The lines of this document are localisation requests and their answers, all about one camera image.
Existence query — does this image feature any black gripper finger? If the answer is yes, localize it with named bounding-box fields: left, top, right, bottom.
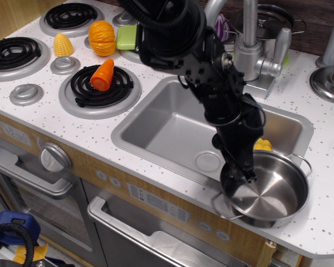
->
left=229, top=167, right=244, bottom=189
left=243, top=167, right=257, bottom=184

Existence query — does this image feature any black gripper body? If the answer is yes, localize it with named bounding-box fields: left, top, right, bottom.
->
left=213, top=122, right=264, bottom=172

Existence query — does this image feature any stainless steel pan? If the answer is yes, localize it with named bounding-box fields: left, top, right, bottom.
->
left=212, top=150, right=312, bottom=229

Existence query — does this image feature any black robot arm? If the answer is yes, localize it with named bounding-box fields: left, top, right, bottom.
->
left=120, top=1, right=266, bottom=183

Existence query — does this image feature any grey toy sink basin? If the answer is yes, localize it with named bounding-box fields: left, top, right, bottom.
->
left=111, top=77, right=314, bottom=191

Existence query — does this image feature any yellow toy bell pepper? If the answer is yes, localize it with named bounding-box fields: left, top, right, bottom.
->
left=253, top=138, right=273, bottom=151

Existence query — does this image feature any silver toy faucet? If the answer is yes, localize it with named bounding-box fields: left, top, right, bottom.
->
left=203, top=0, right=292, bottom=100

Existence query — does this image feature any purple toy onion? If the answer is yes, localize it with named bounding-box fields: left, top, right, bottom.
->
left=215, top=14, right=232, bottom=42

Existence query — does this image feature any steel pot lid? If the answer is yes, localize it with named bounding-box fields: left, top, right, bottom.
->
left=310, top=66, right=334, bottom=103

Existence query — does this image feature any steel pot with lid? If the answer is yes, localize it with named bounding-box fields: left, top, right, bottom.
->
left=230, top=3, right=307, bottom=58

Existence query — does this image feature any toy dishwasher door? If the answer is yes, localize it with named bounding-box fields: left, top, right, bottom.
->
left=83, top=181, right=274, bottom=266

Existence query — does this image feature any back right burner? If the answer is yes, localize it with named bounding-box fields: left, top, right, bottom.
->
left=119, top=50, right=143, bottom=65

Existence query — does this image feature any green plastic cutting board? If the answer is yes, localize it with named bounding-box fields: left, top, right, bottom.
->
left=116, top=25, right=137, bottom=50

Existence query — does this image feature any orange toy carrot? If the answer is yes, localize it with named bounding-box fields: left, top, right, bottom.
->
left=90, top=59, right=115, bottom=92

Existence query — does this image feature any front right black burner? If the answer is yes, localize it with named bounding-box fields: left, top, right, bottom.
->
left=58, top=65, right=141, bottom=120

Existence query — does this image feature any black burner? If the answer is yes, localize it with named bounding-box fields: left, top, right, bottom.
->
left=58, top=65, right=141, bottom=120
left=39, top=3, right=105, bottom=37
left=0, top=37, right=51, bottom=82

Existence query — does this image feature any silver stove knob back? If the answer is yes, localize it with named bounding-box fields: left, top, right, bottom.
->
left=112, top=11, right=137, bottom=27

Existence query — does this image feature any silver stove knob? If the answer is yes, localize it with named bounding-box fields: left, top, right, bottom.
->
left=112, top=11, right=137, bottom=27
left=50, top=56, right=81, bottom=75
left=9, top=83, right=44, bottom=106

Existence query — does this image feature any orange toy pumpkin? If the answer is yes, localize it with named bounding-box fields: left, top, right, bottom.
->
left=88, top=21, right=116, bottom=56

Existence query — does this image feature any silver oven dial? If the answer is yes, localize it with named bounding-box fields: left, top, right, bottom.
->
left=40, top=142, right=72, bottom=172

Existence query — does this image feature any silver stove knob middle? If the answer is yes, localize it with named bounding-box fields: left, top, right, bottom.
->
left=50, top=56, right=81, bottom=75

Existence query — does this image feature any yellow toy corn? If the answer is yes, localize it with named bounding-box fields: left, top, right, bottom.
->
left=53, top=33, right=74, bottom=57

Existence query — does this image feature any back left black burner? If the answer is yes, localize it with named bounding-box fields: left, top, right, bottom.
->
left=39, top=3, right=105, bottom=37

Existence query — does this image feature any blue object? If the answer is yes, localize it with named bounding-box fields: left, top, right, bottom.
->
left=0, top=210, right=41, bottom=245

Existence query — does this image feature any silver stove knob front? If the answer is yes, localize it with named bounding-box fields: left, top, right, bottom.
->
left=9, top=83, right=44, bottom=106

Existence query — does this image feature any toy oven door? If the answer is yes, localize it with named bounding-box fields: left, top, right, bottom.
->
left=0, top=138, right=107, bottom=266

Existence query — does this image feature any front left black burner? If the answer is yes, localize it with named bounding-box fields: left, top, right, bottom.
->
left=0, top=37, right=51, bottom=82

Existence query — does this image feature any black braided cable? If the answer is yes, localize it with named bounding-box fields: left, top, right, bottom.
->
left=0, top=222, right=35, bottom=267

